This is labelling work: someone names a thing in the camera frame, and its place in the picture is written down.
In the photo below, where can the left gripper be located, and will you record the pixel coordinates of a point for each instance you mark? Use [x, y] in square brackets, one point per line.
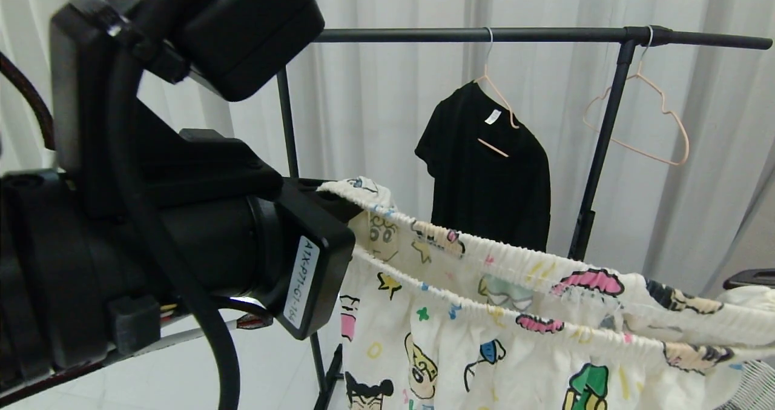
[181, 252]

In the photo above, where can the black T-shirt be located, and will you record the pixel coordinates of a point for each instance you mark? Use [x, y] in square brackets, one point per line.
[484, 198]

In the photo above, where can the cream printed garment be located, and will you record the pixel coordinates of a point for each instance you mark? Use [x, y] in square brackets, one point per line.
[484, 349]

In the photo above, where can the pink clothes hanger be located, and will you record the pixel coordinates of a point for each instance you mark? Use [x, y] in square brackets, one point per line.
[493, 148]
[636, 146]

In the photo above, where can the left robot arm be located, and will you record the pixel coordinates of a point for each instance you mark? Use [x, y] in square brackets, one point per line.
[251, 321]

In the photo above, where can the black clothes rack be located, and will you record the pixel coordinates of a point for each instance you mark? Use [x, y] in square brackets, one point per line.
[545, 34]

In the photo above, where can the white laundry basket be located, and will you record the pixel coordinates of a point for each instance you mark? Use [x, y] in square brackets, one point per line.
[754, 392]

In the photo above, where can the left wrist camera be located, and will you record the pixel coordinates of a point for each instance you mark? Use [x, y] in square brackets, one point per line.
[254, 34]

